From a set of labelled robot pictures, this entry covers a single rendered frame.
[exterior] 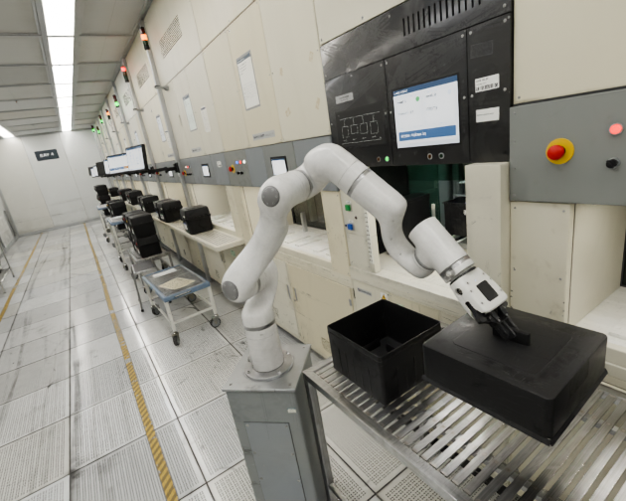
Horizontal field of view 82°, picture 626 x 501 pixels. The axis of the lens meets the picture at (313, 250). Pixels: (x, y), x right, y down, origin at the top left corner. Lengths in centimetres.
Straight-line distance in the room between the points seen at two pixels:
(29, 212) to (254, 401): 1365
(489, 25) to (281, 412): 139
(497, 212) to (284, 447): 111
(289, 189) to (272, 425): 87
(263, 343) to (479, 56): 116
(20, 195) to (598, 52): 1446
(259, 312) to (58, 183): 1355
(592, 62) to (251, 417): 147
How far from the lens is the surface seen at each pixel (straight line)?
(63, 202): 1466
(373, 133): 163
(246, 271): 120
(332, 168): 96
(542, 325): 104
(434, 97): 142
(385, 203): 93
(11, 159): 1471
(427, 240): 94
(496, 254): 132
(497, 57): 130
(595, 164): 118
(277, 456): 157
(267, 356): 139
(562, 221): 125
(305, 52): 200
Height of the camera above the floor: 157
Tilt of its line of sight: 17 degrees down
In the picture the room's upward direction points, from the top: 9 degrees counter-clockwise
